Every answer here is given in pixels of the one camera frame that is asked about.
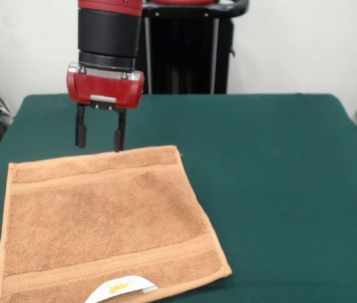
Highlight tan terry towel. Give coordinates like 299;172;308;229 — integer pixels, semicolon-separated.
0;145;233;303

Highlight dark green table cloth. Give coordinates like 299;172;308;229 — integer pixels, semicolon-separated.
0;92;357;303

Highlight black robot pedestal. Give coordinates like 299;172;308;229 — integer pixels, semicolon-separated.
138;0;249;95

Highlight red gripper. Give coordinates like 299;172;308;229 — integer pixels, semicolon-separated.
66;62;146;153

